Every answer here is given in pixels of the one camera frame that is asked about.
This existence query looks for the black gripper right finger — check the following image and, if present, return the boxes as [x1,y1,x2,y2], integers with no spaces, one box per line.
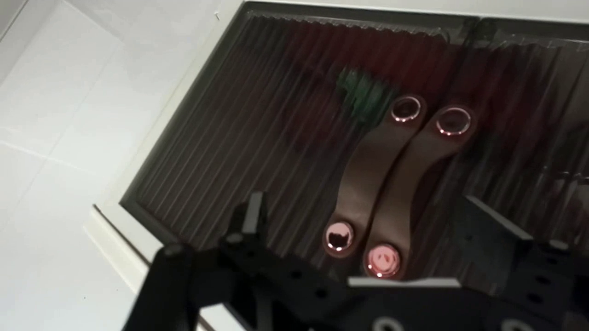
[452,195,533,265]

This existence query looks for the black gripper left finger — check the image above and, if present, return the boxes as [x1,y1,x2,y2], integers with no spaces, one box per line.
[225,191,268,244]

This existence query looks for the smoked cabinet door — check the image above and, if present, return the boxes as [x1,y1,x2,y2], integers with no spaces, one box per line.
[393,16,589,296]
[122,4,474,272]

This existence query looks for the white stacked storage cabinet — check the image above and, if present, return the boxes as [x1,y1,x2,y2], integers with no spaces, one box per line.
[0,0,588,331]

